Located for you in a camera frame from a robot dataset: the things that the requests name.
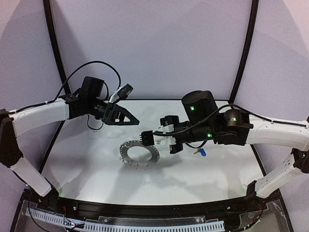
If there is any key with black tag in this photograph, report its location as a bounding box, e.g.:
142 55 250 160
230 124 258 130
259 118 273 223
123 140 132 148

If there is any metal keyring disc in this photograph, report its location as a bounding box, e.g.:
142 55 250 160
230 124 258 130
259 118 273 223
119 140 160 170

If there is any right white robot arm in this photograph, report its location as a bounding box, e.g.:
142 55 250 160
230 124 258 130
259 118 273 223
153 90 309 199

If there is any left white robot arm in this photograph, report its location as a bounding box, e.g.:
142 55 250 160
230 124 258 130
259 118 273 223
0 76 140 197

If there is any key with blue tag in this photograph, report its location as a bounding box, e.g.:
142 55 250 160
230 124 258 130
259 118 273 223
194 148 206 157

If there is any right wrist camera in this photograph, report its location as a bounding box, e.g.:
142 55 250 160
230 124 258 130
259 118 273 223
140 125 176 146

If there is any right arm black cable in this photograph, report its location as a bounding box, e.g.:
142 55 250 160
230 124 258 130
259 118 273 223
154 103 309 150

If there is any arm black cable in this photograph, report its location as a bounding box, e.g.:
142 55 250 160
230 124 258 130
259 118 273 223
9 60 121 130
154 103 309 150

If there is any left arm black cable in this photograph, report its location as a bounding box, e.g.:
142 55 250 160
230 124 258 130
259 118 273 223
9 60 121 130

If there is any black front aluminium rail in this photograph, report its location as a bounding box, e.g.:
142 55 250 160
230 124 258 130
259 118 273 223
59 197 250 219

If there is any white slotted cable duct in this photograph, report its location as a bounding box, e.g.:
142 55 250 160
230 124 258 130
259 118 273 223
23 208 225 232

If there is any left black frame post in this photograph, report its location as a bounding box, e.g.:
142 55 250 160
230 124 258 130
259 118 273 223
42 0 71 94

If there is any black frame post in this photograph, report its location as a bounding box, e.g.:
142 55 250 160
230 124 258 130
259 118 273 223
42 0 71 94
228 0 259 103

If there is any right black frame post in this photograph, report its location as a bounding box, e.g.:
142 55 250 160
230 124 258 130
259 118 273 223
228 0 259 103

